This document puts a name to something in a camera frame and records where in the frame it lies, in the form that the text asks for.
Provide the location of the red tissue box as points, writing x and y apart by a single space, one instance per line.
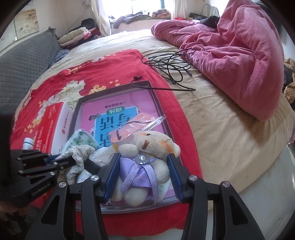
54 128

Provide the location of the grey quilted headboard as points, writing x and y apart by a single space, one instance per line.
22 65

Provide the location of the clothes pile on chair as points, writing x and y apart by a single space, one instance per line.
288 87

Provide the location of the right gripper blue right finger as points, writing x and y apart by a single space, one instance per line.
179 178

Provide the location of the white floral scrunchie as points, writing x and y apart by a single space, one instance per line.
79 153

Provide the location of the green white tissue pack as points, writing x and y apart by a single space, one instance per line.
80 137

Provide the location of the white supplement bottle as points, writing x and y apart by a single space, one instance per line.
28 144

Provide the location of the teddy bear purple dress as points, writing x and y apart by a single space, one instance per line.
143 168

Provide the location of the yellow white snack bag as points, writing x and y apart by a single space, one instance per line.
102 156

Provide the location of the grey tray with pink book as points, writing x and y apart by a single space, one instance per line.
100 113

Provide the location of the clothes on window sill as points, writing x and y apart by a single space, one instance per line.
128 19

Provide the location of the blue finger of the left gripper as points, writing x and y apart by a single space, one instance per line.
61 163
91 167

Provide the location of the pink crumpled duvet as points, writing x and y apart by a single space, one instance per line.
243 55

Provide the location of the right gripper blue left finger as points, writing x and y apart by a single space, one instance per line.
109 178

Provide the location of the beige bed sheet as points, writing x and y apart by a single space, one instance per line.
232 145

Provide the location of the red floral blanket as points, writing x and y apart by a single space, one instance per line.
109 72

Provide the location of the pink item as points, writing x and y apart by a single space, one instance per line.
141 122

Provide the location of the wall painting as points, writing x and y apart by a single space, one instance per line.
24 24

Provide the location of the folded clothes pile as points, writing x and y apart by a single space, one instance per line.
86 32

